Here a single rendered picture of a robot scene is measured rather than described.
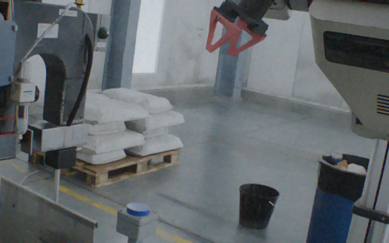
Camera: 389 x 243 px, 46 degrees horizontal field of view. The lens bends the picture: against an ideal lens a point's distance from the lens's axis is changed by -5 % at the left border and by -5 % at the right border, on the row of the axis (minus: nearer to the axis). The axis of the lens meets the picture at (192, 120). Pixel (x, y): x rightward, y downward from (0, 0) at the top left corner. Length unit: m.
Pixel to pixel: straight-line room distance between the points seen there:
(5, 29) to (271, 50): 8.90
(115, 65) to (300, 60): 3.77
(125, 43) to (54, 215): 5.36
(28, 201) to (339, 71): 1.07
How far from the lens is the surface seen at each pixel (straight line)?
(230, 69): 9.60
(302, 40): 9.25
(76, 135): 1.16
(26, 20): 1.02
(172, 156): 4.61
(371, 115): 1.16
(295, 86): 9.29
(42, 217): 1.61
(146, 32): 7.66
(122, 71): 6.80
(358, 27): 1.01
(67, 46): 1.09
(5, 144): 1.03
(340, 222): 2.97
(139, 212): 1.24
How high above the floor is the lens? 1.33
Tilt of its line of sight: 11 degrees down
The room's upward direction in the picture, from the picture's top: 8 degrees clockwise
